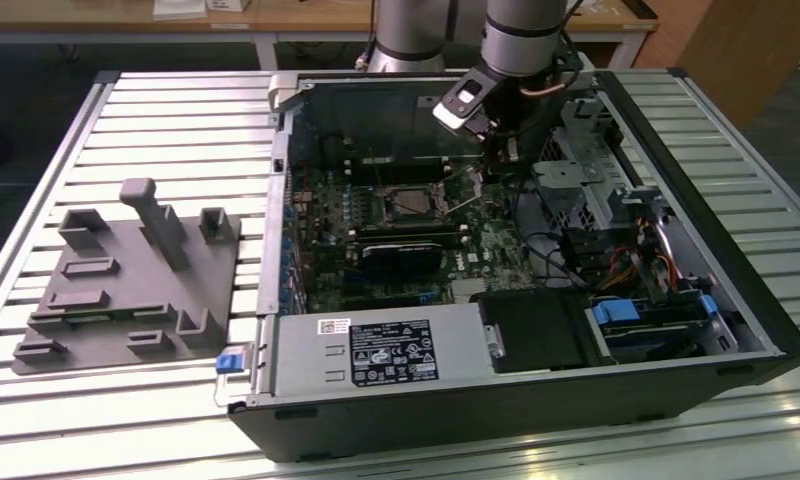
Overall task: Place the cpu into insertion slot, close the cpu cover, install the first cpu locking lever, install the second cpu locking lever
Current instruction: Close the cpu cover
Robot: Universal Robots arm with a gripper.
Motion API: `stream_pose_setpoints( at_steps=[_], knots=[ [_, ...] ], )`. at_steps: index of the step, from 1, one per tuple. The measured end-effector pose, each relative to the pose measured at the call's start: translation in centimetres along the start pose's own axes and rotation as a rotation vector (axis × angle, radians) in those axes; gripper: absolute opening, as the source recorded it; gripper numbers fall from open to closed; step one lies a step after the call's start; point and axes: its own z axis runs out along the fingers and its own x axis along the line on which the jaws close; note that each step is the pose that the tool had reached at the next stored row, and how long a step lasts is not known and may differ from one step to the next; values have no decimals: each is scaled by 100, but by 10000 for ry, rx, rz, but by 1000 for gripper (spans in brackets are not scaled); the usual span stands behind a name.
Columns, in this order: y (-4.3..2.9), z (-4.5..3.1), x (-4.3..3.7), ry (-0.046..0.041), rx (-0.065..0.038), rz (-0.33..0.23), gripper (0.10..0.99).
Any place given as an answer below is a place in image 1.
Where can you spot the blue disk carrier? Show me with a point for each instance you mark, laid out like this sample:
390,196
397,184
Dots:
613,312

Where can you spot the blue plastic clip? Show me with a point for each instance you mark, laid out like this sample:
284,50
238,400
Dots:
708,307

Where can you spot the grey metal drive cage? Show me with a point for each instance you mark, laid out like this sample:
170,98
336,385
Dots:
573,180

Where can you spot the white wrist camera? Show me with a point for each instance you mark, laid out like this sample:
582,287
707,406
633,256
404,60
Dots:
460,107

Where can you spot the wooden desk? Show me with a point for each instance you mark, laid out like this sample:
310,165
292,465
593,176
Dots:
73,25

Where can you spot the wooden cabinet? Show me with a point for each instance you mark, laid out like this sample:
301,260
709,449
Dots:
740,50

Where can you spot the CPU socket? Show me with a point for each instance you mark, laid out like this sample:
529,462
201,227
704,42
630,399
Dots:
386,215

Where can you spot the small white box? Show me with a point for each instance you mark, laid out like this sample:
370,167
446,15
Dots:
227,5

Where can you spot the silver square CPU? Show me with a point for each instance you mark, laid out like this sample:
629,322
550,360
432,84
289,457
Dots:
413,201

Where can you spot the green motherboard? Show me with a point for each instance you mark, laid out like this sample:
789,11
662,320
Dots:
493,250

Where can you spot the blue case latch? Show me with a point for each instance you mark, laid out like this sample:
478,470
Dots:
231,362

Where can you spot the black open PC case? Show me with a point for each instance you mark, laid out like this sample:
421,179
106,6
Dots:
440,425

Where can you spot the silver power supply unit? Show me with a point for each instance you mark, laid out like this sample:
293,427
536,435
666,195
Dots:
306,350

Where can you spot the small silver chipset heatsink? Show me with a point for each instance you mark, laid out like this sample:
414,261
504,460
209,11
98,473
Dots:
469,287

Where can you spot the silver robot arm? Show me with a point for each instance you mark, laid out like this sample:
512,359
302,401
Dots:
406,35

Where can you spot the grey parts rack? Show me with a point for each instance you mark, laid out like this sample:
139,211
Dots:
139,280

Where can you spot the white cardboard box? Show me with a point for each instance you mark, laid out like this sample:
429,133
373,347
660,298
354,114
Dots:
179,9

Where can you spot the black graphics card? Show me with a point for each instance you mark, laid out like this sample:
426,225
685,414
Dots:
400,257

